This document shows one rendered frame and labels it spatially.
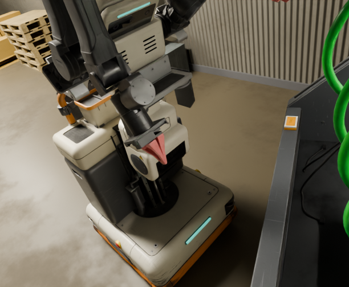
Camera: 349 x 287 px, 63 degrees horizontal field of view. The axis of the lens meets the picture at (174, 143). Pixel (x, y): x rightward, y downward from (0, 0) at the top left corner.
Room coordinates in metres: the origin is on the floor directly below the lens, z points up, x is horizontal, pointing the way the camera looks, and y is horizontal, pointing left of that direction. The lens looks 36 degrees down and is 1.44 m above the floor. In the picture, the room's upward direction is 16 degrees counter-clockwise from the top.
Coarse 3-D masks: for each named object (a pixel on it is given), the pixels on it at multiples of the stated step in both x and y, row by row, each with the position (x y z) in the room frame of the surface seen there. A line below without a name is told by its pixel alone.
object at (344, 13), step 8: (344, 8) 0.38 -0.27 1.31; (336, 16) 0.38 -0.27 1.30; (344, 16) 0.37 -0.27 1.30; (336, 24) 0.38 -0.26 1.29; (328, 32) 0.39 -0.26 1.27; (336, 32) 0.38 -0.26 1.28; (328, 40) 0.38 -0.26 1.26; (328, 48) 0.38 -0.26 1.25; (328, 56) 0.38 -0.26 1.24; (328, 64) 0.38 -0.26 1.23; (328, 72) 0.38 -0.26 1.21; (328, 80) 0.38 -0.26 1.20; (336, 80) 0.38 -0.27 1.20; (336, 88) 0.37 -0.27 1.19
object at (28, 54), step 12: (36, 12) 5.72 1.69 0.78; (0, 24) 5.68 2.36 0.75; (12, 24) 5.14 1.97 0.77; (24, 24) 4.90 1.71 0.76; (36, 24) 5.20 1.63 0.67; (48, 24) 5.17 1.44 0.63; (12, 36) 5.56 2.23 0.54; (24, 36) 4.91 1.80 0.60; (36, 36) 5.08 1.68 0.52; (48, 36) 5.10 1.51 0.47; (24, 48) 5.32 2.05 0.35; (36, 48) 4.93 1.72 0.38; (48, 48) 5.20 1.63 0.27; (24, 60) 5.48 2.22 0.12; (36, 60) 4.93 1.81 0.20
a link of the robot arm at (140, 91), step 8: (128, 72) 0.64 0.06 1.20; (136, 72) 0.57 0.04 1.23; (96, 80) 0.60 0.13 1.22; (128, 80) 0.54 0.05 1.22; (136, 80) 0.55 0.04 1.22; (144, 80) 0.56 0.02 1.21; (96, 88) 0.62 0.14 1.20; (104, 88) 0.60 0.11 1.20; (112, 88) 0.59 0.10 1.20; (120, 88) 0.58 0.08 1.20; (128, 88) 0.54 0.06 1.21; (136, 88) 0.54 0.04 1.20; (144, 88) 0.55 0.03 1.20; (152, 88) 0.55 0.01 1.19; (120, 96) 0.57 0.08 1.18; (128, 96) 0.54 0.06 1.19; (136, 96) 0.53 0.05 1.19; (144, 96) 0.53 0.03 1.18; (152, 96) 0.54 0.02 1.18; (128, 104) 0.55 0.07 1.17; (136, 104) 0.53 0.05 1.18; (144, 104) 0.52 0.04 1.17
